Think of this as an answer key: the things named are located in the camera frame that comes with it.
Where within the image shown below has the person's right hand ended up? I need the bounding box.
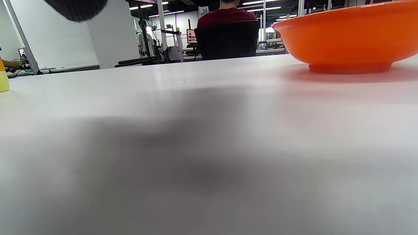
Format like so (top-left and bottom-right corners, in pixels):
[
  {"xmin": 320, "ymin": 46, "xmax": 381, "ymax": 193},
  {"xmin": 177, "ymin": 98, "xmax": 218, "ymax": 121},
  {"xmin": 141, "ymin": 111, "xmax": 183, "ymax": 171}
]
[{"xmin": 43, "ymin": 0, "xmax": 108, "ymax": 22}]

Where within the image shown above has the yellow dish soap bottle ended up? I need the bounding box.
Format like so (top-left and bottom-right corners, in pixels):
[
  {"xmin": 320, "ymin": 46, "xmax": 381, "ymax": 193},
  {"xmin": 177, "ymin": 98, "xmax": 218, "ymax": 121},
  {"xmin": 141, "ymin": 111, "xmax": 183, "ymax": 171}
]
[{"xmin": 0, "ymin": 57, "xmax": 10, "ymax": 93}]

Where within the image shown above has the black flat stand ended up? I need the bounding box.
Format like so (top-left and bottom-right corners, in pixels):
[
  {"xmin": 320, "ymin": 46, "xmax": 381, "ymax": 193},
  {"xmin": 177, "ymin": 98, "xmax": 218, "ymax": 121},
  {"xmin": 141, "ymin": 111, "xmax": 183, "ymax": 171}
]
[{"xmin": 114, "ymin": 56, "xmax": 160, "ymax": 68}]

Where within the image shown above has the black office chair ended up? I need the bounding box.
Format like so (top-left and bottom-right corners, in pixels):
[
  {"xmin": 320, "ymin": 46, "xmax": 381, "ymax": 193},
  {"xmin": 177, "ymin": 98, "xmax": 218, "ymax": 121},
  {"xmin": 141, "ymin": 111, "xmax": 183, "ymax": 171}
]
[{"xmin": 194, "ymin": 20, "xmax": 261, "ymax": 61}]

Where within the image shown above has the orange plastic bowl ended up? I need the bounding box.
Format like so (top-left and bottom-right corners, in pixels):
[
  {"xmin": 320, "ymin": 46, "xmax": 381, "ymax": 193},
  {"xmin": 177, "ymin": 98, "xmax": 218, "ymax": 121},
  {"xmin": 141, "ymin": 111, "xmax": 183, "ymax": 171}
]
[{"xmin": 273, "ymin": 0, "xmax": 418, "ymax": 74}]

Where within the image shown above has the grey metal post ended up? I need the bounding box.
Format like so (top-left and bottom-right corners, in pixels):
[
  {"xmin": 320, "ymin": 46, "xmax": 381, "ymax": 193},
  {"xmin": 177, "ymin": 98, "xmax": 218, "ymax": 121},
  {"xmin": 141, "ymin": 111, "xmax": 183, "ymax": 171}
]
[{"xmin": 4, "ymin": 0, "xmax": 43, "ymax": 75}]

